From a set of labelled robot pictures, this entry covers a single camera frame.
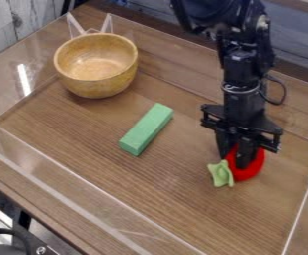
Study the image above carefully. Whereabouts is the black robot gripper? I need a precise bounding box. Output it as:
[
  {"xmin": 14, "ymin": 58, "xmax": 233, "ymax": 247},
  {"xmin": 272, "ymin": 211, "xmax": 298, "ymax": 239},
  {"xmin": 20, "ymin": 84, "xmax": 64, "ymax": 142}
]
[{"xmin": 201, "ymin": 84, "xmax": 282, "ymax": 169}]

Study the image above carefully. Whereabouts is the red plush strawberry toy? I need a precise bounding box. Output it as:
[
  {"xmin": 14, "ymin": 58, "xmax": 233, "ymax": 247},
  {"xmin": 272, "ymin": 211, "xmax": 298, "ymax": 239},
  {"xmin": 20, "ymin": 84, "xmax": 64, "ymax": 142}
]
[{"xmin": 206, "ymin": 142, "xmax": 266, "ymax": 188}]

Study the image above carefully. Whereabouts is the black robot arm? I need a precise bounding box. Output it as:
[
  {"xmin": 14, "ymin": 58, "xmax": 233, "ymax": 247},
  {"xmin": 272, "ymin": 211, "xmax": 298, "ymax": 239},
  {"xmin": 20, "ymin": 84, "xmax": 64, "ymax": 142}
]
[{"xmin": 170, "ymin": 0, "xmax": 284, "ymax": 170}]

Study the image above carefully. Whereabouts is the green rectangular block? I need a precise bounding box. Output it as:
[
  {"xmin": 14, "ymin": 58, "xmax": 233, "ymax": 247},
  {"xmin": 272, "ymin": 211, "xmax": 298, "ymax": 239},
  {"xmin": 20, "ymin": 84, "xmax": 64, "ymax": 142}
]
[{"xmin": 119, "ymin": 103, "xmax": 173, "ymax": 156}]

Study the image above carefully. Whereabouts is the wooden bowl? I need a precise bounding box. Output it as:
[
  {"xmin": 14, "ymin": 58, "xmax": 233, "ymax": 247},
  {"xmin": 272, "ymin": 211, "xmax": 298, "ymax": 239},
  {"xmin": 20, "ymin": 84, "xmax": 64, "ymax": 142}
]
[{"xmin": 54, "ymin": 33, "xmax": 139, "ymax": 99}]

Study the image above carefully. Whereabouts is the black metal stand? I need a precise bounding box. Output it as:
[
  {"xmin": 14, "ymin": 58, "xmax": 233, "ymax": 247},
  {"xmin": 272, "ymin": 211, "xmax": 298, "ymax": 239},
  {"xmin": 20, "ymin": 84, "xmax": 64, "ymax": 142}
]
[{"xmin": 12, "ymin": 210, "xmax": 75, "ymax": 255}]

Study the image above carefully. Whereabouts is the clear acrylic tray wall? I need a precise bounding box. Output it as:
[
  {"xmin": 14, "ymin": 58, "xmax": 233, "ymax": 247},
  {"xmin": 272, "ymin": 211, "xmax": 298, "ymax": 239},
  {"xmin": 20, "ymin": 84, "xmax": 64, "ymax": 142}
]
[{"xmin": 0, "ymin": 10, "xmax": 308, "ymax": 255}]

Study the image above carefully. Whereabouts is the black cable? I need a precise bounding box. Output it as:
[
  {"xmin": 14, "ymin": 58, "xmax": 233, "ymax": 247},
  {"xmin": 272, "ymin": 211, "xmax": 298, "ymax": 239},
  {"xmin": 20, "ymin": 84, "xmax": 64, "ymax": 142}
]
[{"xmin": 0, "ymin": 227, "xmax": 34, "ymax": 255}]

